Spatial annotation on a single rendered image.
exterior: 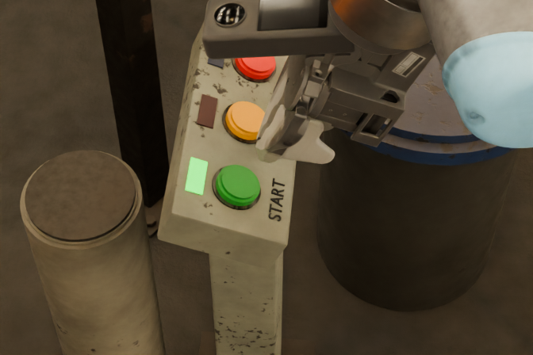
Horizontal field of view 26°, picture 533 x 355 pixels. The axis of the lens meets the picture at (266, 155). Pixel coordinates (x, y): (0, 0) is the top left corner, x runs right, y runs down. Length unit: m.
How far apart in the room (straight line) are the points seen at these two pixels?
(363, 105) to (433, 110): 0.45
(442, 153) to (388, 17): 0.53
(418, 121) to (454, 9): 0.64
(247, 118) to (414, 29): 0.31
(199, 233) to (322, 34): 0.26
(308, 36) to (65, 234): 0.38
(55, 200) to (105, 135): 0.72
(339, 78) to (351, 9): 0.09
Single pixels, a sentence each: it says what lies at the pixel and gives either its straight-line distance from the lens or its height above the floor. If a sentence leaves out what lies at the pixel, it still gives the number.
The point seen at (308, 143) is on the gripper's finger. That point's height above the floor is 0.70.
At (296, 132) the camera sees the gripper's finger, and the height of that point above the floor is 0.74.
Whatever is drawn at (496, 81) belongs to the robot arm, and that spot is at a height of 0.96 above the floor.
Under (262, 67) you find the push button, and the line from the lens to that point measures 1.12.
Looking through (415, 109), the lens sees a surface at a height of 0.43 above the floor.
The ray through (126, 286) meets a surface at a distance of 1.20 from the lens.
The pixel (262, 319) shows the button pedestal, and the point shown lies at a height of 0.32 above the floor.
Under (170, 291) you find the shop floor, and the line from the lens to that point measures 1.68.
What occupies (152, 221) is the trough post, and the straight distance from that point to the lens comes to 1.73.
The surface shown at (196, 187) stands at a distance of 1.02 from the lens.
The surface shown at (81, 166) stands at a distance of 1.17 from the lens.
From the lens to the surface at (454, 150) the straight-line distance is 1.31.
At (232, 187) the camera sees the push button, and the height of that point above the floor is 0.61.
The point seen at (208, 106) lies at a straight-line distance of 1.08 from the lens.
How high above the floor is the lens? 1.45
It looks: 53 degrees down
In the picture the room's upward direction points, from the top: straight up
